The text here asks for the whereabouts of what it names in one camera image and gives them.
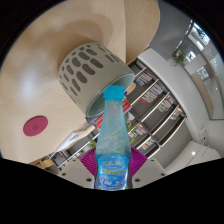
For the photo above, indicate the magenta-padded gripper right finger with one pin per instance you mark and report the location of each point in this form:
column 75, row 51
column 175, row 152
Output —
column 148, row 170

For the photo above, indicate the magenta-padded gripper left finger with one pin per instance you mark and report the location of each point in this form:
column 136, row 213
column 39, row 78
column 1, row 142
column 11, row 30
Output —
column 75, row 170

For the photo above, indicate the clear bottle with blue cap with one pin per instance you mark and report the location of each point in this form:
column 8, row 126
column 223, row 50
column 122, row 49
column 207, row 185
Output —
column 112, row 146

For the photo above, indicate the flat round red coaster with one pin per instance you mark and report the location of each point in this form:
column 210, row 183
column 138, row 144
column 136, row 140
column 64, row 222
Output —
column 35, row 125

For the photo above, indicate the grey shelf unit with books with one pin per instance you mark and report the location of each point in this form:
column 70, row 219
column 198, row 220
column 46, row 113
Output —
column 156, row 106

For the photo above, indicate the red book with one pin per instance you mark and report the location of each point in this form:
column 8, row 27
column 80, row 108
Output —
column 127, row 106

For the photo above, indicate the grey spotted ceramic cup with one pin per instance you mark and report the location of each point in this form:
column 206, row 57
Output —
column 86, row 73

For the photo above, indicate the small green ledge plant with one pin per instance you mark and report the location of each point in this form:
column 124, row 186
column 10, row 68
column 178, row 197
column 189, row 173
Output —
column 180, row 58

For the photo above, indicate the round-backed wooden chair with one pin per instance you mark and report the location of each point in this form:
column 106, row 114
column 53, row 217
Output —
column 143, row 26

